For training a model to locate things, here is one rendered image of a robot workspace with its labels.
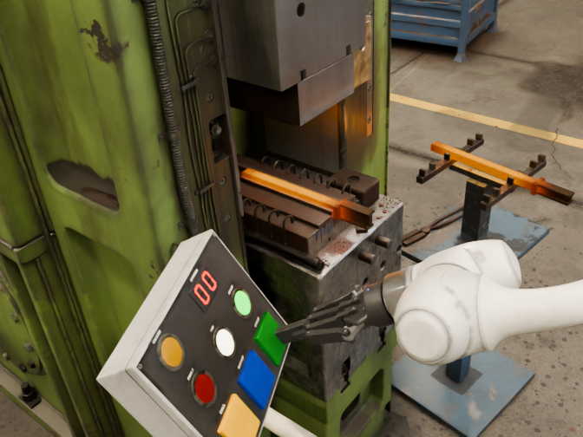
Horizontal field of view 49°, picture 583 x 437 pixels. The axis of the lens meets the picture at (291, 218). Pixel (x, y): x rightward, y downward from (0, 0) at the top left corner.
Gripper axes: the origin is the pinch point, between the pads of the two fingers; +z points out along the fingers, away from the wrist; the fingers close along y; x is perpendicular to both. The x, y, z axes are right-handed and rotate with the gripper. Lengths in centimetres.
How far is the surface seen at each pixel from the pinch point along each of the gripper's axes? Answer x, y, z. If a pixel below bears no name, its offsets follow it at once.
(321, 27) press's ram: 37, 43, -19
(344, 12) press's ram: 36, 50, -23
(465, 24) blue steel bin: -80, 403, 12
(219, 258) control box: 18.3, 2.9, 5.5
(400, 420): -97, 64, 38
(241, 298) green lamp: 10.4, 0.3, 5.1
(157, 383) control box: 17.7, -25.8, 5.5
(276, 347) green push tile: -1.3, -1.2, 4.8
